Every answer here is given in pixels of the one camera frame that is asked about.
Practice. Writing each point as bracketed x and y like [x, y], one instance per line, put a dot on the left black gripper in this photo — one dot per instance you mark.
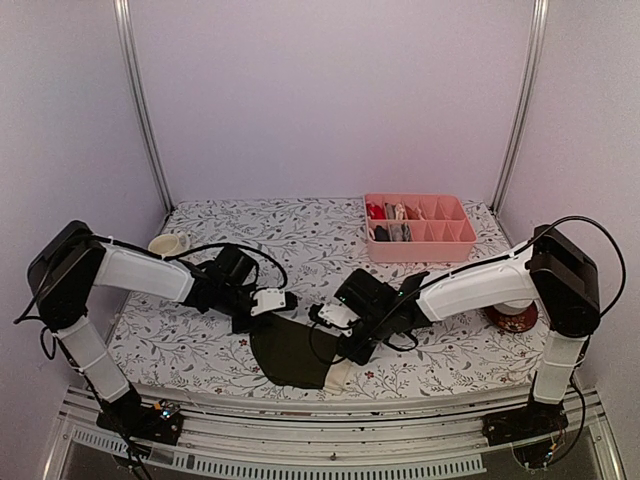
[239, 326]

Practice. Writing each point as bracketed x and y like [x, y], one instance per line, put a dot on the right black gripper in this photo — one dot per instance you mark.
[360, 357]

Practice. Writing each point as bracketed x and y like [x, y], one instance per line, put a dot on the pink divided organizer tray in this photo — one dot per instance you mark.
[417, 228]

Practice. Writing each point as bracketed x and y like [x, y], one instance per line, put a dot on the dark olive cloth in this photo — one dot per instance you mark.
[292, 354]

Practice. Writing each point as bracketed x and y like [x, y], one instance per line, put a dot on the cream ceramic cup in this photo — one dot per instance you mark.
[170, 244]

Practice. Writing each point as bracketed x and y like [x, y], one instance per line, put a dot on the floral patterned table mat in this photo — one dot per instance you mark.
[311, 246]

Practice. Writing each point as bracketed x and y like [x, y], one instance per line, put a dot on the white bowl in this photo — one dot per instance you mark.
[513, 308]

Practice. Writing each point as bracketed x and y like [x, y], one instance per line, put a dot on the right robot arm white sleeve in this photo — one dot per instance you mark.
[552, 272]

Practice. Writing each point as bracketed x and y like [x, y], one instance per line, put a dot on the red floral saucer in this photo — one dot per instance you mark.
[513, 323]

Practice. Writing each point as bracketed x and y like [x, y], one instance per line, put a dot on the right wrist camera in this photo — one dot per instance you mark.
[366, 296]

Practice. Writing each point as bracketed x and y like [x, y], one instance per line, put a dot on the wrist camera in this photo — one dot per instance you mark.
[232, 266]
[366, 296]

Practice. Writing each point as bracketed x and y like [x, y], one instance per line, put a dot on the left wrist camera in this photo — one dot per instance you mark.
[232, 266]

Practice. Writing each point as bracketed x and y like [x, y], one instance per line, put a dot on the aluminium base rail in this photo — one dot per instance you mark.
[226, 437]

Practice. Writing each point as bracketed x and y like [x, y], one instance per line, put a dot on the left aluminium frame post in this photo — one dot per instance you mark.
[132, 69]

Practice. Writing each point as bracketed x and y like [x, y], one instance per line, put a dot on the aluminium frame post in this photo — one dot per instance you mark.
[531, 67]
[132, 69]

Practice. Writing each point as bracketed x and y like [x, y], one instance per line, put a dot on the right aluminium frame post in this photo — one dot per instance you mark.
[531, 67]

